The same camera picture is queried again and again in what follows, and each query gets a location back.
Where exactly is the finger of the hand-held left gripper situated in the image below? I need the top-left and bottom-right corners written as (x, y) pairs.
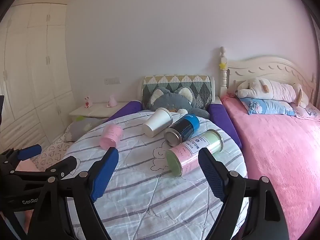
top-left (0, 144), bottom-right (42, 173)
top-left (45, 156), bottom-right (79, 180)

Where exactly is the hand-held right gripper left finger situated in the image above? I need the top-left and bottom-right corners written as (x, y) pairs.
top-left (30, 147), bottom-right (119, 240)

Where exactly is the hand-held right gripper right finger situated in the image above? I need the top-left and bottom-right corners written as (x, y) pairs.
top-left (197, 147), bottom-right (290, 240)

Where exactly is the pink and green canister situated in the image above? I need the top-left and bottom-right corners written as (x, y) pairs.
top-left (165, 129), bottom-right (224, 177)

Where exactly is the pink cup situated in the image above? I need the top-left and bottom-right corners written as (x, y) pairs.
top-left (99, 124), bottom-right (123, 148)

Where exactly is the white paper cup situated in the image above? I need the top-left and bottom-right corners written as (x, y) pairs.
top-left (142, 107), bottom-right (174, 138)

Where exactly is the pink cloth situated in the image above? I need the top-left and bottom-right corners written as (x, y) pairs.
top-left (15, 159), bottom-right (41, 172)

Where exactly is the heart print bed sheet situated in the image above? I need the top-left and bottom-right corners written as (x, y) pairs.
top-left (32, 132), bottom-right (75, 172)

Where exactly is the grey star cushion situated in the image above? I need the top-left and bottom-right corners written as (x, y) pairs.
top-left (65, 118), bottom-right (108, 141)

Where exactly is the blue and black can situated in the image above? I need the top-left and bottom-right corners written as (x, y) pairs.
top-left (164, 116), bottom-right (200, 147)

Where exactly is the purple bed bumper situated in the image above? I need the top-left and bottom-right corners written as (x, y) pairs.
top-left (106, 101), bottom-right (143, 124)
top-left (209, 103), bottom-right (243, 151)

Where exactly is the cream nightstand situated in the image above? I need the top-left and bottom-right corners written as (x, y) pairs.
top-left (69, 102), bottom-right (129, 121)

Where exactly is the pink fleece blanket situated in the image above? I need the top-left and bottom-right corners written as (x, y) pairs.
top-left (221, 94), bottom-right (320, 240)

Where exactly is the cream wardrobe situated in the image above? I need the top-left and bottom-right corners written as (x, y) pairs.
top-left (0, 2), bottom-right (73, 152)

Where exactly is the grey plush cat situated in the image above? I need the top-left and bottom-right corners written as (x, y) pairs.
top-left (146, 87), bottom-right (210, 119)

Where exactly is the blue printed pillow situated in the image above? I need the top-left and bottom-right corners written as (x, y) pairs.
top-left (239, 97), bottom-right (297, 117)

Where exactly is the diamond quilted headboard cushion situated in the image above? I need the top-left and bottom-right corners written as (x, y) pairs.
top-left (141, 74), bottom-right (215, 110)

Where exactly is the white plush toy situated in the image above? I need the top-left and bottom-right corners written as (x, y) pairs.
top-left (236, 78), bottom-right (310, 108)

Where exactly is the pink printed pillow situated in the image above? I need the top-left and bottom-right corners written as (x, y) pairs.
top-left (292, 102), bottom-right (320, 120)

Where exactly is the cream carved wooden headboard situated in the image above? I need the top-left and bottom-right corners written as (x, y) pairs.
top-left (219, 46), bottom-right (317, 105)

